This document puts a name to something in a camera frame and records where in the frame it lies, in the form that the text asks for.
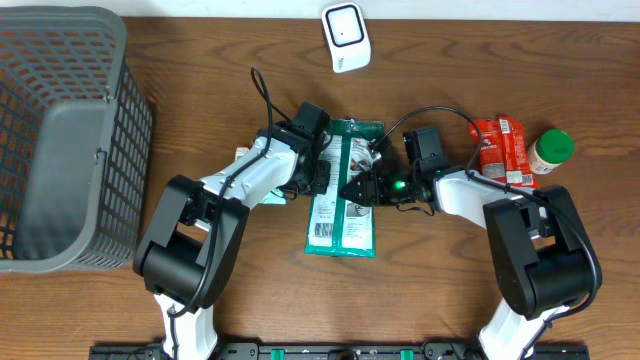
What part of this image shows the right black cable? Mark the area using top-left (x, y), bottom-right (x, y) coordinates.
top-left (369, 105), bottom-right (604, 360)

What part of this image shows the orange tissue pack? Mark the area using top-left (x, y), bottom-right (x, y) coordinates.
top-left (235, 147), bottom-right (250, 161)

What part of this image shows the white barcode scanner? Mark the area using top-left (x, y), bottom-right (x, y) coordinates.
top-left (321, 2), bottom-right (372, 73)

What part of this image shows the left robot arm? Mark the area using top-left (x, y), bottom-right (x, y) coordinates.
top-left (133, 126), bottom-right (329, 359)

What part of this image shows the left black cable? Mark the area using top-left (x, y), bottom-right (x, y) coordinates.
top-left (164, 67), bottom-right (294, 360)

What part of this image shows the red snack packet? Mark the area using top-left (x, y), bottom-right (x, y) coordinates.
top-left (469, 117), bottom-right (538, 189)

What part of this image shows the light green wipes pack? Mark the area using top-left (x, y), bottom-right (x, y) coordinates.
top-left (261, 189), bottom-right (287, 205)

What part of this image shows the grey plastic mesh basket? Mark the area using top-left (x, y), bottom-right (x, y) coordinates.
top-left (1, 6), bottom-right (153, 274)

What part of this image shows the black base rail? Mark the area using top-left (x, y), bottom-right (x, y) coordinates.
top-left (89, 341), bottom-right (591, 360)

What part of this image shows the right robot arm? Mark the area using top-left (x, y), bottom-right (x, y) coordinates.
top-left (339, 167), bottom-right (602, 359)

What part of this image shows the red stick sachet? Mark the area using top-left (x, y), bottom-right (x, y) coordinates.
top-left (498, 116), bottom-right (527, 185)

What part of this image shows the black cable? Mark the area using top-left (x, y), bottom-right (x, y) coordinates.
top-left (164, 67), bottom-right (294, 360)
top-left (369, 105), bottom-right (604, 360)

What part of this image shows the green lid seasoning jar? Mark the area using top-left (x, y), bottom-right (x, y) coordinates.
top-left (527, 129), bottom-right (575, 175)

